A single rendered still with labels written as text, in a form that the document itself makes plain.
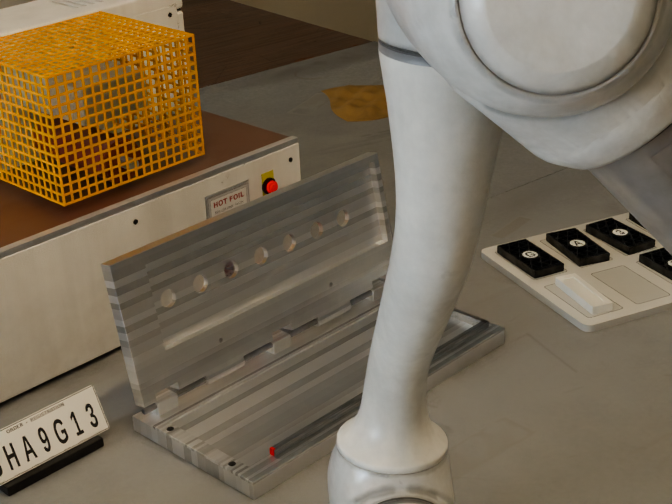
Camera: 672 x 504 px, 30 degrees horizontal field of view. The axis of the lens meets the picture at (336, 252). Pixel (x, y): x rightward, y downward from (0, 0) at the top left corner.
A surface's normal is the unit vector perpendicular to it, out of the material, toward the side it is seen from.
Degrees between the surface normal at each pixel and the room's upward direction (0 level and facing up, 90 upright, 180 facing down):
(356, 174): 79
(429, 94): 98
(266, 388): 0
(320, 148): 0
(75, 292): 90
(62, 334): 90
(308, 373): 0
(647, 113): 101
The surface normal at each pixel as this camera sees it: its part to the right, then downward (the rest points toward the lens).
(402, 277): -0.70, 0.55
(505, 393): -0.04, -0.90
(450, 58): -0.77, 0.58
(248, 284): 0.70, 0.09
